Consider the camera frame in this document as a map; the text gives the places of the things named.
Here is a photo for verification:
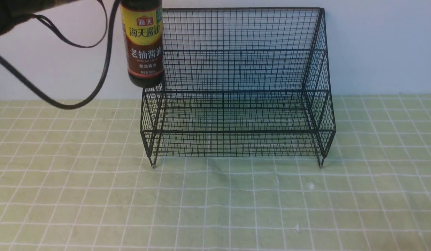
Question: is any black cable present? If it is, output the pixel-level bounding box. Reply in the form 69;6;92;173
0;0;122;110

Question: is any black wire mesh rack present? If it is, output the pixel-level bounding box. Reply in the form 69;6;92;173
140;7;337;167

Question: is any dark soy sauce bottle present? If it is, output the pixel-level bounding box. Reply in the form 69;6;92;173
120;0;164;89

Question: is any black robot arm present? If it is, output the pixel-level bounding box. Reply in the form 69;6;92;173
0;0;75;36

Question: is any green checkered tablecloth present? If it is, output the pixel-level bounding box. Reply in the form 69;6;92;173
0;95;431;251

